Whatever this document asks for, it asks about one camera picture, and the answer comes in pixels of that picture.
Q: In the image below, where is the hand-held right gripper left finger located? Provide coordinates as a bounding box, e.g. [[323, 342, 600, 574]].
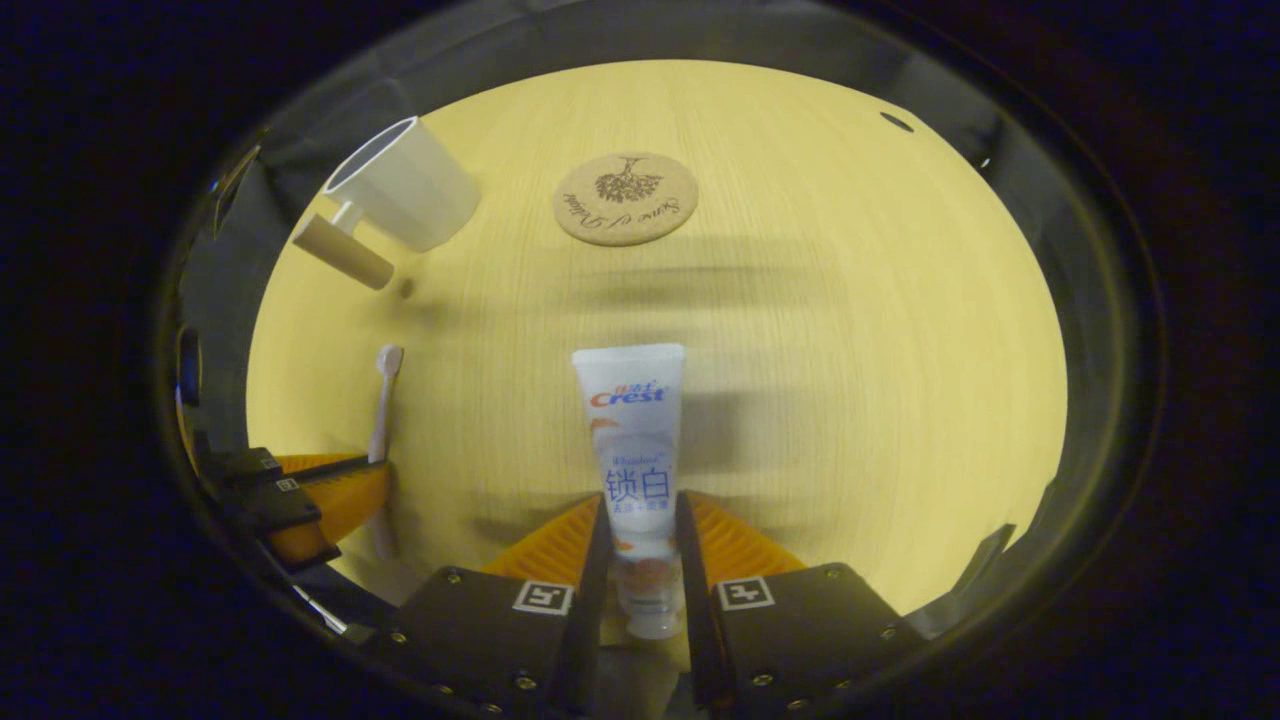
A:
[[375, 492, 614, 717]]

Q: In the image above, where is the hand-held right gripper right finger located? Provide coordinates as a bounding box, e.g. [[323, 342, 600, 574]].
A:
[[675, 490, 926, 713]]

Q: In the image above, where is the white toothbrush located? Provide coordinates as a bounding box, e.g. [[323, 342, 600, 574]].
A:
[[366, 345, 405, 561]]

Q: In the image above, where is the white toothpaste tube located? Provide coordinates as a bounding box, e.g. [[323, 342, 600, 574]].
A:
[[572, 344, 687, 641]]

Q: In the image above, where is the white cup with beige handle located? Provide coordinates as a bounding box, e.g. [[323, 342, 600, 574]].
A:
[[292, 116, 481, 291]]

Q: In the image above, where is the round cork coaster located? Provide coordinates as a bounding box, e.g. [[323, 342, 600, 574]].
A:
[[553, 152, 699, 247]]

